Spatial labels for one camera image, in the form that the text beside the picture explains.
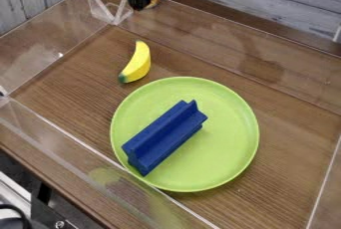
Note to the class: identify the yellow banana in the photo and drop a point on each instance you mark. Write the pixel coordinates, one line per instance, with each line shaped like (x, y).
(139, 64)

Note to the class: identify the green round plate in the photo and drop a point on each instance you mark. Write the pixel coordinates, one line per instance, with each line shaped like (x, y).
(218, 152)

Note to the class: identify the blue plastic block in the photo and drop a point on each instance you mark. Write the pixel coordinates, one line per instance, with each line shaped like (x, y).
(151, 146)

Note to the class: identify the clear acrylic enclosure wall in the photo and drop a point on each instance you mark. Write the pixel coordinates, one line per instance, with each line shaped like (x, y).
(60, 62)

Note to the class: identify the black metal bracket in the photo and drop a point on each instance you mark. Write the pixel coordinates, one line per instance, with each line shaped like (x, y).
(46, 217)

